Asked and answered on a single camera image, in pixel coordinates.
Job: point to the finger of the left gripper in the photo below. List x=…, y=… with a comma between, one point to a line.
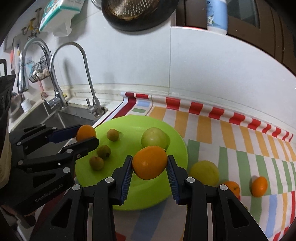
x=77, y=150
x=64, y=134

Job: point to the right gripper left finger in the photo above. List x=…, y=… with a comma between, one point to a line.
x=123, y=176

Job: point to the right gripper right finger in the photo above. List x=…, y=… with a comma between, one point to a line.
x=176, y=177

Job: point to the large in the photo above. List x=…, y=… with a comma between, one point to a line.
x=85, y=132

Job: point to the green small fruit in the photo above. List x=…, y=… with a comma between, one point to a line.
x=96, y=163

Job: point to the large yellow-green apple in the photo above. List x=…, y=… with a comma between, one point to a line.
x=206, y=172

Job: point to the orange with stem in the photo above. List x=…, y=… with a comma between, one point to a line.
x=234, y=187

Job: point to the large steel kitchen faucet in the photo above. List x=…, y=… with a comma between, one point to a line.
x=23, y=79

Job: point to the green plastic plate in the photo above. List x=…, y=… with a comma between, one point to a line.
x=149, y=185

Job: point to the stainless steel sink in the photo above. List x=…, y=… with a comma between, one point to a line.
x=56, y=117

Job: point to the small tan round fruit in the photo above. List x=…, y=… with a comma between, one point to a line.
x=112, y=135

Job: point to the large green apple on plate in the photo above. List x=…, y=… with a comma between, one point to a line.
x=154, y=137

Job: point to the striped colourful table mat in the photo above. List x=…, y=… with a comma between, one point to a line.
x=243, y=148

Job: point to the tissue pack teal white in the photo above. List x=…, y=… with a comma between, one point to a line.
x=57, y=16

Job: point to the black pan with strainer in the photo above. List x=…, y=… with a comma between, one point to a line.
x=133, y=15

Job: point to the white lotion pump bottle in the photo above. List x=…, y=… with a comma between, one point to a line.
x=217, y=16

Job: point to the dark wooden cabinet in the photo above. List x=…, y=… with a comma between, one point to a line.
x=267, y=25

